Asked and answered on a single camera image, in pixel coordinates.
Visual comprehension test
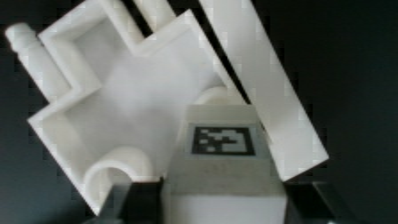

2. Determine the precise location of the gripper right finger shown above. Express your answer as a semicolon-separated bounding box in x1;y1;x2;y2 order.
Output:
284;181;350;224

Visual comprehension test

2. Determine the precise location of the white U-shaped fence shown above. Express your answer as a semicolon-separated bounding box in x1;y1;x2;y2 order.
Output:
199;0;329;181

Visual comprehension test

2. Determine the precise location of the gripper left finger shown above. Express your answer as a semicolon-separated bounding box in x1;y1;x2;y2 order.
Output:
82;180;163;224

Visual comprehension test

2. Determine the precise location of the white chair seat part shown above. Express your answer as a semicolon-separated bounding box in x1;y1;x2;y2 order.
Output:
5;0;235;210

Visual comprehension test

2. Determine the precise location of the white chair leg with tag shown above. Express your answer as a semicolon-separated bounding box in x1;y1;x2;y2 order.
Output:
163;87;288;224

